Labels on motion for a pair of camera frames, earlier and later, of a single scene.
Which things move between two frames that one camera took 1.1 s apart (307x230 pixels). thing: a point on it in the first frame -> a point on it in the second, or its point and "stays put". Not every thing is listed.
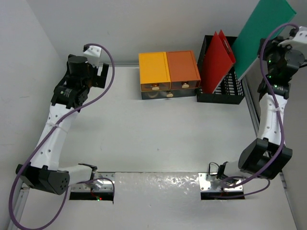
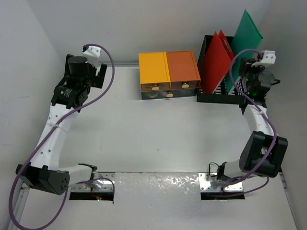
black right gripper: [264, 48] -> [246, 71]
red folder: [217, 61] stays put
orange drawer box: [183, 71] stays put
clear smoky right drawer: [184, 92] stays put
